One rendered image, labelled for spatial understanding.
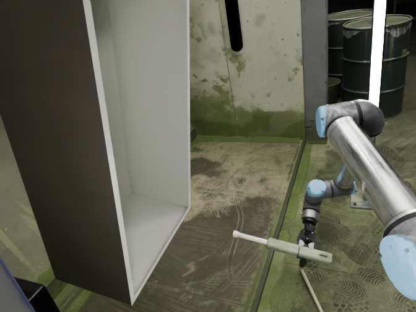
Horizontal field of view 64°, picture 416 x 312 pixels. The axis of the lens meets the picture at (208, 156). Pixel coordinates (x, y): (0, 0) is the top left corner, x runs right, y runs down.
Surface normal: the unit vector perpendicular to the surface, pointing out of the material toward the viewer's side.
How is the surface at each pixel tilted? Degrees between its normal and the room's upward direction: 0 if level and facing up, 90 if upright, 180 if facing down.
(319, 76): 90
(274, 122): 90
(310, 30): 90
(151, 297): 0
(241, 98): 90
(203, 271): 0
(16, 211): 57
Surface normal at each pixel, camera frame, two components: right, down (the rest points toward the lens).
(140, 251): 0.02, -0.85
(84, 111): -0.33, 0.49
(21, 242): 0.68, -0.44
